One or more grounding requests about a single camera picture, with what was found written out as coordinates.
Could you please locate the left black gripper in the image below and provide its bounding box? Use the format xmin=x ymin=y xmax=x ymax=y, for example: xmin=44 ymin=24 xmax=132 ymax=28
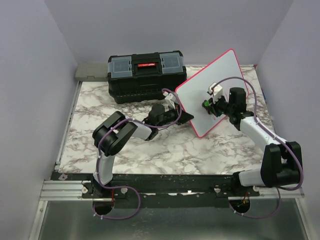
xmin=156 ymin=103 xmax=194 ymax=129

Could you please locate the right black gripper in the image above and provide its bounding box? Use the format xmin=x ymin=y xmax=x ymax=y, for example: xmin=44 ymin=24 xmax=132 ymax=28
xmin=207 ymin=93 xmax=234 ymax=118

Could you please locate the green whiteboard eraser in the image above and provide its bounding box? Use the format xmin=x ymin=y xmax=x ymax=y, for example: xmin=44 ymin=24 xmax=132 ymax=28
xmin=201 ymin=100 xmax=212 ymax=115

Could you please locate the pink framed whiteboard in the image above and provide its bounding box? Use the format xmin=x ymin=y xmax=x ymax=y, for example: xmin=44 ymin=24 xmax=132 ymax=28
xmin=175 ymin=48 xmax=243 ymax=138

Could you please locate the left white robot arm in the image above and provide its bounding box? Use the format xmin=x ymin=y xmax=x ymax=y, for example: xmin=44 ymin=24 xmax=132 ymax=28
xmin=92 ymin=103 xmax=194 ymax=198

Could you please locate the black plastic toolbox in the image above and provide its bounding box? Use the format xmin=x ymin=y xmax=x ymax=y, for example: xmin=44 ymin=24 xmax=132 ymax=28
xmin=107 ymin=50 xmax=187 ymax=104

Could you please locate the grey plastic case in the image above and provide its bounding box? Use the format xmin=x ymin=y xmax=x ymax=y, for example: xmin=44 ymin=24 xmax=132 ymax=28
xmin=74 ymin=63 xmax=108 ymax=82

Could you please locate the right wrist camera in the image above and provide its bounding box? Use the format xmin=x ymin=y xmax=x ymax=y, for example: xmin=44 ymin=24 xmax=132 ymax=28
xmin=207 ymin=82 xmax=223 ymax=103

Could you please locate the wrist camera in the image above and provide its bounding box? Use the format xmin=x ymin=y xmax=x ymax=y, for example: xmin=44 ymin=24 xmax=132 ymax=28
xmin=162 ymin=90 xmax=179 ymax=109
xmin=207 ymin=82 xmax=223 ymax=103

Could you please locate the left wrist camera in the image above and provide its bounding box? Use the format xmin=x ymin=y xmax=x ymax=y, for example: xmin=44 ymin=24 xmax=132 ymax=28
xmin=162 ymin=90 xmax=179 ymax=109

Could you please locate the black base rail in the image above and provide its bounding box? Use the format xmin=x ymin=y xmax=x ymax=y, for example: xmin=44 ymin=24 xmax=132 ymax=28
xmin=51 ymin=172 xmax=260 ymax=209

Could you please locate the aluminium extrusion frame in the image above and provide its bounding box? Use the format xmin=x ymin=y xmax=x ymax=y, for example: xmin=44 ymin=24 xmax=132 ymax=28
xmin=27 ymin=178 xmax=96 ymax=240

